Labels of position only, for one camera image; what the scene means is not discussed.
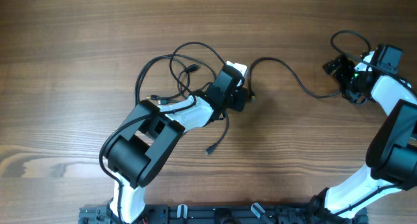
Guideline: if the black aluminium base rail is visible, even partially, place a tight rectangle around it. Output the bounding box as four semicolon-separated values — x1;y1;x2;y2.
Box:
78;204;369;224

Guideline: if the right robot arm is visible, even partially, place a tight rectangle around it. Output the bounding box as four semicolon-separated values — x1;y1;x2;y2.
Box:
306;44;416;223

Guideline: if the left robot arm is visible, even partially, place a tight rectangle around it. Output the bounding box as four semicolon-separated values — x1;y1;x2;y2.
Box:
99;62;248;223

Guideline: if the black USB cable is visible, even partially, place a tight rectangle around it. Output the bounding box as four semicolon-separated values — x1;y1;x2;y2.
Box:
134;53;231;156
145;63;216;105
247;56;343;103

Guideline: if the left camera black cable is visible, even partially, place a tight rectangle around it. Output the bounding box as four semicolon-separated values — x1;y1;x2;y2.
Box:
98;40;229;224

